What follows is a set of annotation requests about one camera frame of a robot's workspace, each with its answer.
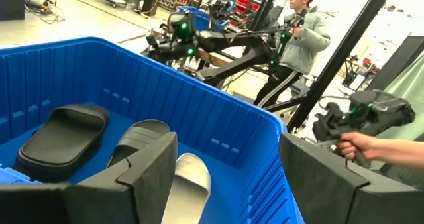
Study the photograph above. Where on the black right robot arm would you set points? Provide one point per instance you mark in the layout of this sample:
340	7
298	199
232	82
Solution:
238	58

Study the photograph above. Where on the grey slide sandal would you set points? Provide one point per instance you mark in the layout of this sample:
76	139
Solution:
189	191

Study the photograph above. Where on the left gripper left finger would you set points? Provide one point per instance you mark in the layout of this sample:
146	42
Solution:
99	204

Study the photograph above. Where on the blue plastic bin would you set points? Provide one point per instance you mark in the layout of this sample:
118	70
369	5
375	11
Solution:
198	111

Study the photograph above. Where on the person's forearm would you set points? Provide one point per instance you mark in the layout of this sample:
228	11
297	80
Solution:
404	154

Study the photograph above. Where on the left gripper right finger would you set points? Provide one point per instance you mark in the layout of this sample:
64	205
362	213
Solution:
331	197

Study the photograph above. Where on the small blue bin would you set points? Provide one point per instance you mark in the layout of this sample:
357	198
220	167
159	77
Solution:
202	18

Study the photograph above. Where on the person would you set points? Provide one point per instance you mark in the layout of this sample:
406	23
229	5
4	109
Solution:
304	48

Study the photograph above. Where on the shelf with red bins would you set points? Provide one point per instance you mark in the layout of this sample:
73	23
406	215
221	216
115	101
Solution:
245	3

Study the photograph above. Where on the black cabinet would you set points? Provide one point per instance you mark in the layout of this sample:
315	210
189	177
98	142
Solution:
11	2

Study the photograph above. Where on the dark grey stand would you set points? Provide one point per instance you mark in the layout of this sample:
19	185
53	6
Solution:
397	65

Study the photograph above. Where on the person's hand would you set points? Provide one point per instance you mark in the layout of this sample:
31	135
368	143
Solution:
354	146

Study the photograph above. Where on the black trash can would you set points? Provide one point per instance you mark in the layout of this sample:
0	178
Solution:
150	3

